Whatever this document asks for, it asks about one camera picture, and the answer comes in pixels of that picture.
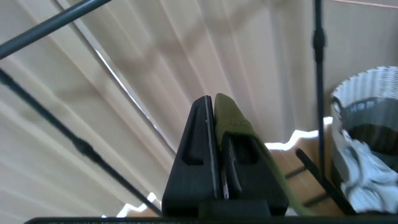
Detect white laundry basket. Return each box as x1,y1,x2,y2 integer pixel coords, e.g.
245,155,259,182
329,65,398,215

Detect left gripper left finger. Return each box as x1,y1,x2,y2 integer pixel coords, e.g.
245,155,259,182
161,95,223,218

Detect beige curtain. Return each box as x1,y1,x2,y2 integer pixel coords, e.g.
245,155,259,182
0,0,398,218

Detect green printed shirt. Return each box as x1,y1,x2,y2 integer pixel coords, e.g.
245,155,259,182
213,92,315,217

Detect pink clothes hanger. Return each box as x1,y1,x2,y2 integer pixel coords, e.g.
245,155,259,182
329,0,398,9

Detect pale grey shorts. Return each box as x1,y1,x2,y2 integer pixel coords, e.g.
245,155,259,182
340,129,398,214

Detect black clothes rack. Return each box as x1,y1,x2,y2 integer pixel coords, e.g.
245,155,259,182
0,0,358,217

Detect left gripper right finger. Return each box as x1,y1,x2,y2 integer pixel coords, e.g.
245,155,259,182
220,132,290,217

